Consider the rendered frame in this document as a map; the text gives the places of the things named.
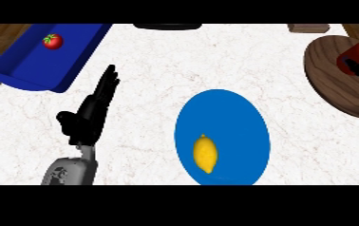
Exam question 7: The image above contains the round dark wooden board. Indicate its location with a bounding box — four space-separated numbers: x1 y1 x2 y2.
303 34 359 119

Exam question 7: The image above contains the yellow lemon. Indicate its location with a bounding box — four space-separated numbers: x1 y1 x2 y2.
192 133 220 175

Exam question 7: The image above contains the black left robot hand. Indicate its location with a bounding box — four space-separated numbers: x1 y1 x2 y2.
55 64 123 147

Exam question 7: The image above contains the black appliance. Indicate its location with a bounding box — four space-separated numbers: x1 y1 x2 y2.
132 23 204 31

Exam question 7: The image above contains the red and black object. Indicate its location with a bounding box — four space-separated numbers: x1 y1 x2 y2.
339 43 359 77

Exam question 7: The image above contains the small brown wooden block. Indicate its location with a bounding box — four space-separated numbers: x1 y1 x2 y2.
287 23 331 34

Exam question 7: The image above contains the brown wooden corner piece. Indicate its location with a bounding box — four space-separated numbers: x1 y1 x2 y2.
341 23 359 41

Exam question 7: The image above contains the red tomato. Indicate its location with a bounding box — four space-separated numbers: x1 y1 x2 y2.
42 33 65 50

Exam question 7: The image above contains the dark blue rectangular tray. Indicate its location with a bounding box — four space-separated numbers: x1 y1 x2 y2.
0 23 114 94

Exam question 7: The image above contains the blue oval plate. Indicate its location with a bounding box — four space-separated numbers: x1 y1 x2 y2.
175 88 272 186

